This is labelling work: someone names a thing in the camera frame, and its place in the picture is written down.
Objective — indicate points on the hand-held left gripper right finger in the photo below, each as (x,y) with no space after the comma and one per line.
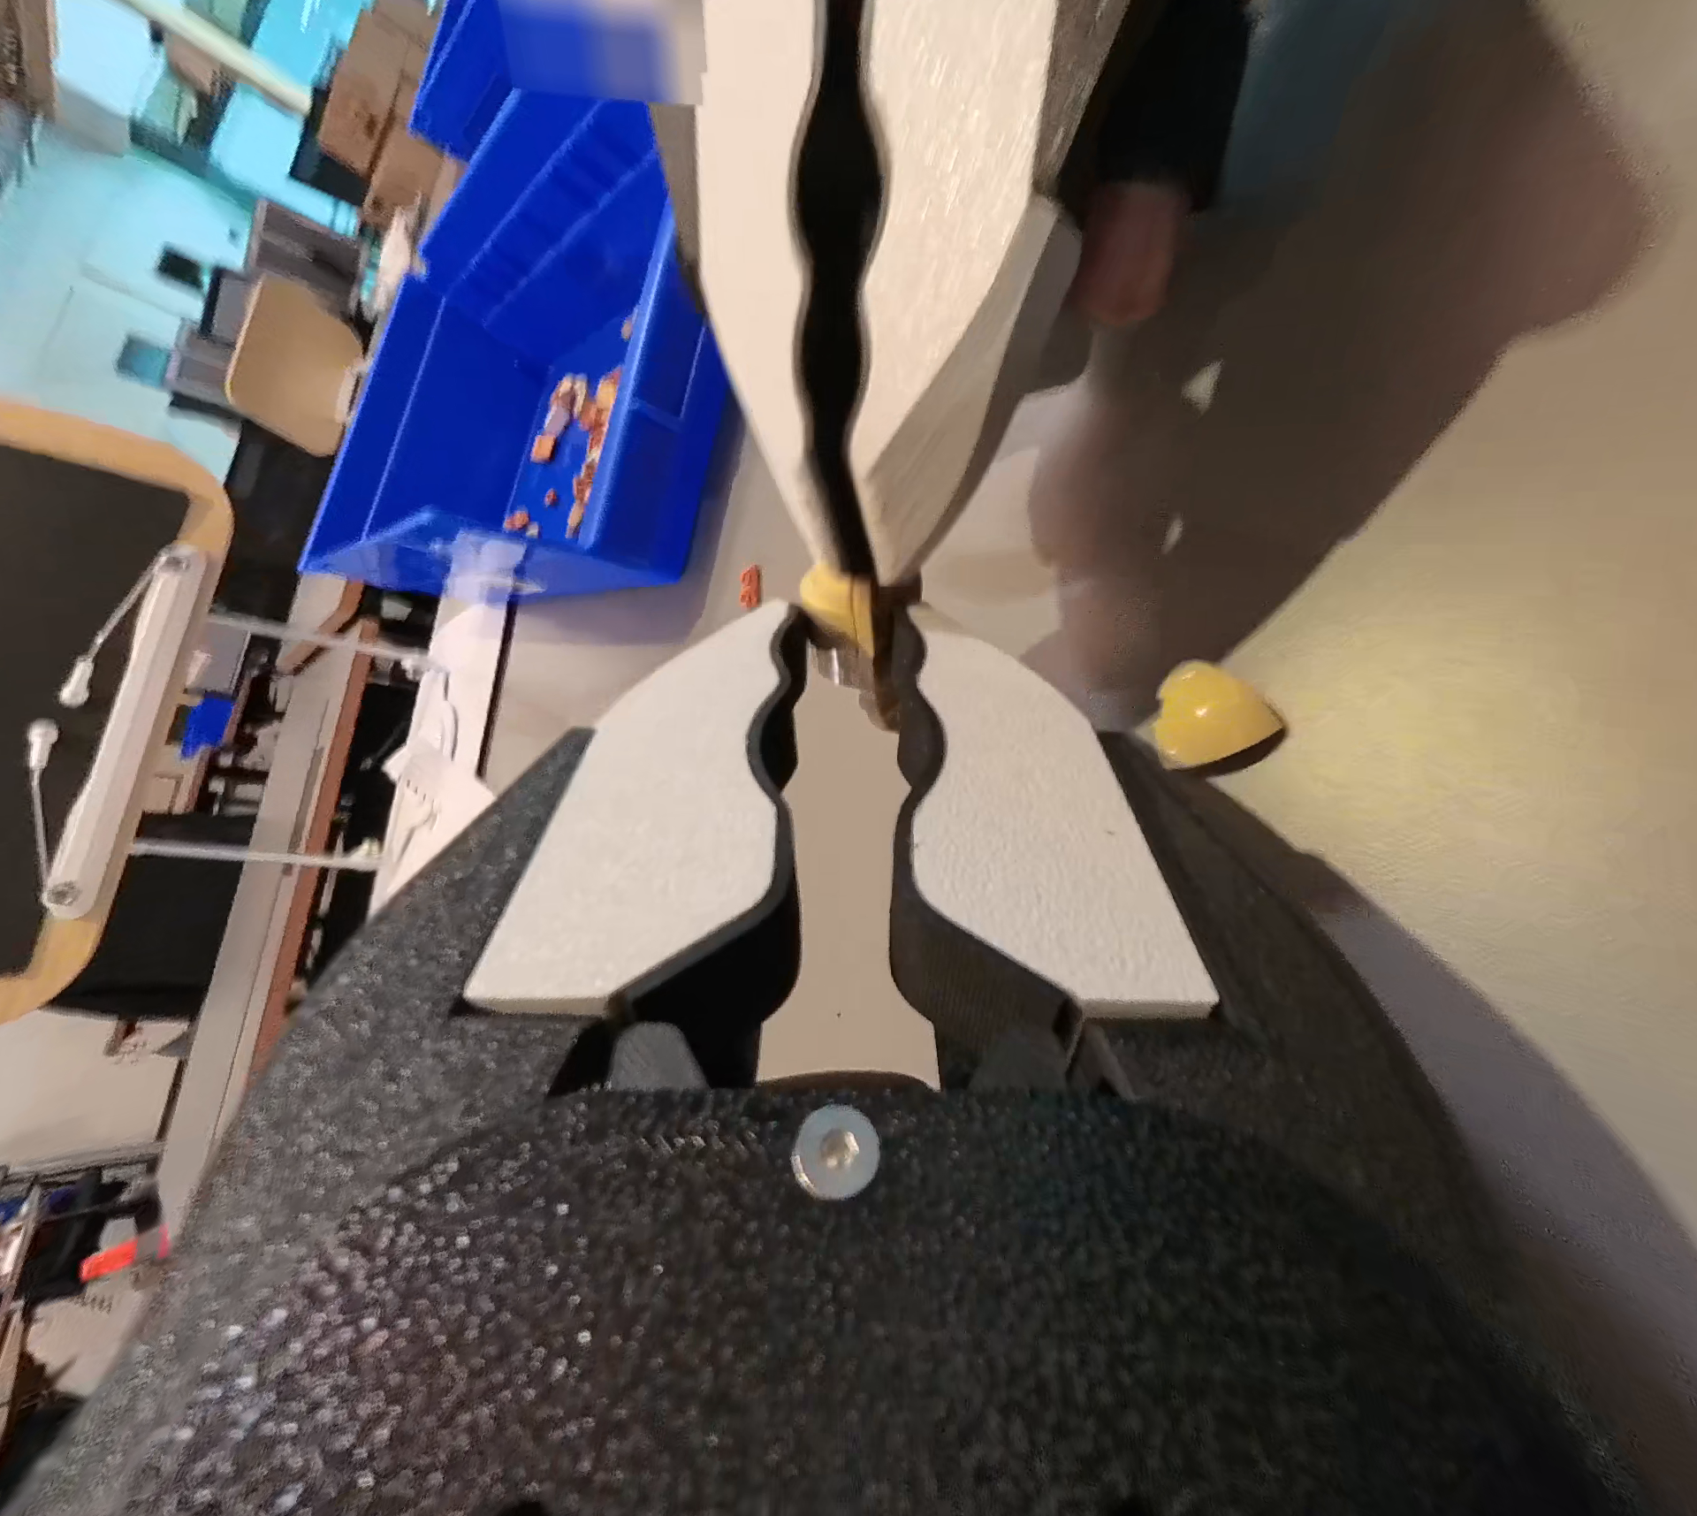
(1048,867)

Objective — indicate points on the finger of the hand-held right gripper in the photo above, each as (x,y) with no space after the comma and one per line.
(750,216)
(967,150)

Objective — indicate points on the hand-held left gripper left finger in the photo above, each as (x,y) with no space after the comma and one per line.
(636,867)

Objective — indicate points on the tan curved brick assembly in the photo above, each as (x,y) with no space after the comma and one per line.
(842,601)

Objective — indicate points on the grey desk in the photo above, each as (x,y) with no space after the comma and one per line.
(1458,614)

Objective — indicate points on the person's right hand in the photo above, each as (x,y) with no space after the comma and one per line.
(1134,258)

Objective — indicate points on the tan dome brick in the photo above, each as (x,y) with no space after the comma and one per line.
(1213,715)

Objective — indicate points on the white printed paper bag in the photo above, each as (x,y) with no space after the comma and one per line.
(444,734)

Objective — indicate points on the pile of tan brown bricks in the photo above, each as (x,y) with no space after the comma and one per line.
(577,428)

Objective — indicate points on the blue plastic bin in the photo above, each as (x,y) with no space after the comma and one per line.
(457,44)
(438,416)

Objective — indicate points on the stack of cardboard boxes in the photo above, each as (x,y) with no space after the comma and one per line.
(385,85)

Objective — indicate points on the light wooden chair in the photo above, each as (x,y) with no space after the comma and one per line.
(291,363)

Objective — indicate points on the black board with wooden rim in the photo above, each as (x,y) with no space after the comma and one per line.
(67,614)

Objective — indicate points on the white metal bracket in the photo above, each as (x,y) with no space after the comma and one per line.
(132,720)

